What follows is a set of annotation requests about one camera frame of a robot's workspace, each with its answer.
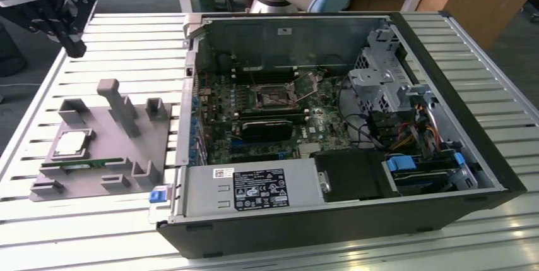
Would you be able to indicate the silver chipset heatsink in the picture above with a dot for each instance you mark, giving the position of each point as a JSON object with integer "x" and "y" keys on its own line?
{"x": 309, "y": 150}

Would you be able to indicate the blue case latch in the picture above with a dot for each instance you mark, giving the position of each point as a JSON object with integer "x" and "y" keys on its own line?
{"x": 157, "y": 196}

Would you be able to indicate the black PC case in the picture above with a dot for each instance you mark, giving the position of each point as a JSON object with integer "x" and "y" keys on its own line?
{"x": 295, "y": 236}

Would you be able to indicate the green motherboard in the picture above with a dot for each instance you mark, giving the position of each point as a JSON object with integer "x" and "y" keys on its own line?
{"x": 325, "y": 125}

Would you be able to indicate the grey parts rack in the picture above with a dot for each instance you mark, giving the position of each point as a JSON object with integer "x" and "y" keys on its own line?
{"x": 122, "y": 148}

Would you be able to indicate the black plastic shroud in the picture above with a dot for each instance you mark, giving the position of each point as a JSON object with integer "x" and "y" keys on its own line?
{"x": 358, "y": 173}

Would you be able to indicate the silver drive cage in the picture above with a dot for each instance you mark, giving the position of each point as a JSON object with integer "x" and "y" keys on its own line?
{"x": 380, "y": 78}

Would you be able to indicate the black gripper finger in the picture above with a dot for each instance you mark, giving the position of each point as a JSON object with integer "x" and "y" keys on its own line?
{"x": 46, "y": 21}
{"x": 86, "y": 2}

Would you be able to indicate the silver CPU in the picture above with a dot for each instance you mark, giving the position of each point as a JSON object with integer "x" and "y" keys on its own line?
{"x": 73, "y": 143}

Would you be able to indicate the green RAM stick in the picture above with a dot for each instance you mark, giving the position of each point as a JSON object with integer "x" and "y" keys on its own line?
{"x": 99, "y": 162}

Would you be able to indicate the narrow blue bay clip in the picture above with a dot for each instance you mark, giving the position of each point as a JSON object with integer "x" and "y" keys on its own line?
{"x": 458, "y": 160}

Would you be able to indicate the black graphics card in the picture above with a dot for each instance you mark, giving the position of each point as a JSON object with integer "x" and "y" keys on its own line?
{"x": 266, "y": 132}

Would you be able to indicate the CPU socket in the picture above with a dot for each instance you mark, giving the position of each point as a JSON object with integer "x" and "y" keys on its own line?
{"x": 271, "y": 97}

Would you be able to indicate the silver power supply black label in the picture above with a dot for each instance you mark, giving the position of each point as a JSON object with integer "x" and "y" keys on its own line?
{"x": 202, "y": 195}

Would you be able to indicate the blue disk carrier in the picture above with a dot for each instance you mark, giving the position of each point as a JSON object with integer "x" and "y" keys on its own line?
{"x": 401, "y": 163}

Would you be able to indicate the black RAM slot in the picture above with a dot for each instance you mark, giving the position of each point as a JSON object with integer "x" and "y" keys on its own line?
{"x": 270, "y": 113}
{"x": 270, "y": 119}
{"x": 270, "y": 77}

